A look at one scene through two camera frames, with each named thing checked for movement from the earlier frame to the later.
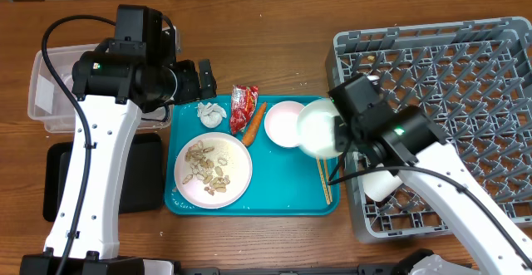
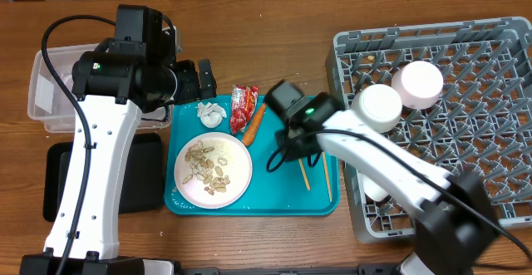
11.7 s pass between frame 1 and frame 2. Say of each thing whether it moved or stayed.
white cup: stayed
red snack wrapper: stayed
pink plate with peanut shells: stayed
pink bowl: moved
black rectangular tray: stayed
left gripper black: stayed
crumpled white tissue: stayed
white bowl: moved
